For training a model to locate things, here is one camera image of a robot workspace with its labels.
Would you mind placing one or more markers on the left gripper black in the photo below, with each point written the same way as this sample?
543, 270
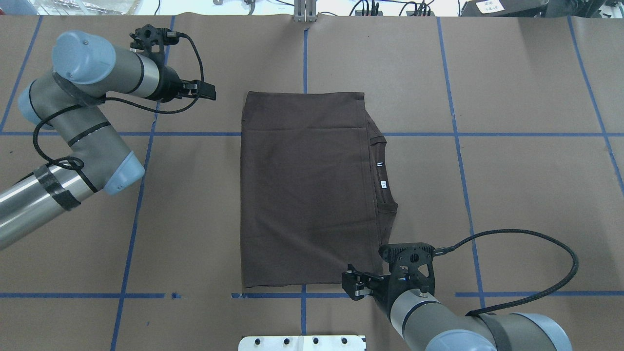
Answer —
169, 84

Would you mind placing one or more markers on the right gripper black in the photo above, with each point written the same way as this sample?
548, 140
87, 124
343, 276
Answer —
380, 291

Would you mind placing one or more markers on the dark brown t-shirt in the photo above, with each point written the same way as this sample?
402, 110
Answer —
315, 191

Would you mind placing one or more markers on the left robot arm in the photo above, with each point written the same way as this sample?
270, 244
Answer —
82, 152

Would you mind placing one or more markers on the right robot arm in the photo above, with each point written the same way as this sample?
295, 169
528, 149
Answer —
406, 296

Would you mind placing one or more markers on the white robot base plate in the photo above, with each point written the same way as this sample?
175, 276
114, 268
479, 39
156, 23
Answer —
303, 343

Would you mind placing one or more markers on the aluminium camera mast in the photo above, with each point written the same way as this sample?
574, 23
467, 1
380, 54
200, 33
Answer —
305, 11

